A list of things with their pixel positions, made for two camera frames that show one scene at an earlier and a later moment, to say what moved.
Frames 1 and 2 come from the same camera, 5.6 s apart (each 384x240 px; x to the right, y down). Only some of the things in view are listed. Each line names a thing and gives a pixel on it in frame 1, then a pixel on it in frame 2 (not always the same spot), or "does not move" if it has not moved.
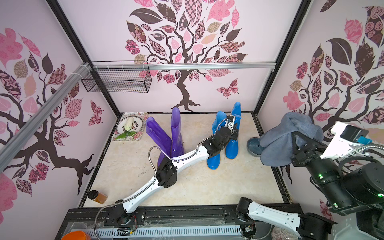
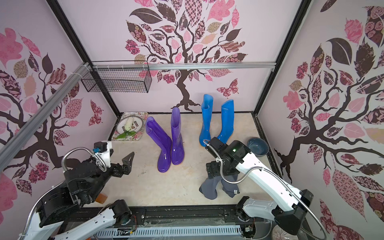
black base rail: [204, 216] does not move
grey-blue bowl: [254, 147] does not move
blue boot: [232, 148] to [227, 113]
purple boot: [161, 137] does not move
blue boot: [213, 162] to [206, 106]
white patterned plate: [138, 124] does not move
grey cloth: [277, 146] to [208, 189]
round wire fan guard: [280, 233] does not move
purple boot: [177, 146] does not move
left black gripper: [235, 134] to [119, 170]
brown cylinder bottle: [97, 196] does not move
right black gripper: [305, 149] to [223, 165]
